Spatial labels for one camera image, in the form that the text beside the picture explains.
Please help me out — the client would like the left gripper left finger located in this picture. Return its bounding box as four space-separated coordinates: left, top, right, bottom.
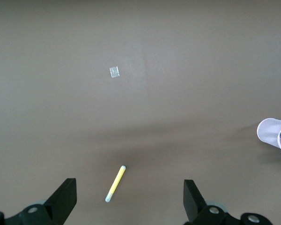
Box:
4 178 78 225

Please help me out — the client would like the yellow pen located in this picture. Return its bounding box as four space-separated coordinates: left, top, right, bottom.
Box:
104 165 127 203

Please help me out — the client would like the small clear tape piece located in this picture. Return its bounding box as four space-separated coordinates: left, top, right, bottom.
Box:
109 66 121 79

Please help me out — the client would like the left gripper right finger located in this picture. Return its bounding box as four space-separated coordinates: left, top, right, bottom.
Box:
184 179 242 225

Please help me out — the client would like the pink mesh pen holder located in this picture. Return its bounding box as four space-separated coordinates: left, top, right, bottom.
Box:
256 117 281 155

